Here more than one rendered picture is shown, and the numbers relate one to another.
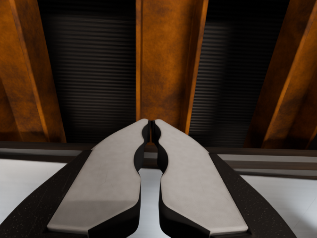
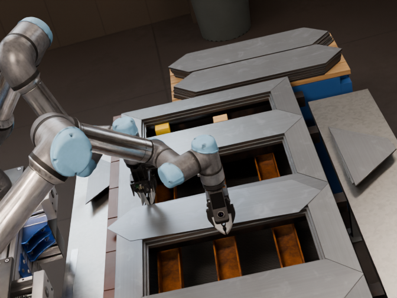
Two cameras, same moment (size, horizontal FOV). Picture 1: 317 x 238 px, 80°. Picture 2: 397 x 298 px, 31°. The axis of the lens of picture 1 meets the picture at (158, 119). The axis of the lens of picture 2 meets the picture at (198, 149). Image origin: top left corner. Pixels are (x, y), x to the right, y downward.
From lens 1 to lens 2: 2.18 m
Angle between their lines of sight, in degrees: 29
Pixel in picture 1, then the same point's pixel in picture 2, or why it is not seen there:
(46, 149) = (253, 223)
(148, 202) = not seen: hidden behind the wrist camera
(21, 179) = (255, 215)
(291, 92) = (169, 278)
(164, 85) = (228, 266)
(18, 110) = (293, 241)
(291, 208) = (182, 224)
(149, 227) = not seen: hidden behind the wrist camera
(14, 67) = (293, 256)
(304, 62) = (169, 288)
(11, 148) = (262, 222)
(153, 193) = not seen: hidden behind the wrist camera
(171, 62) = (227, 274)
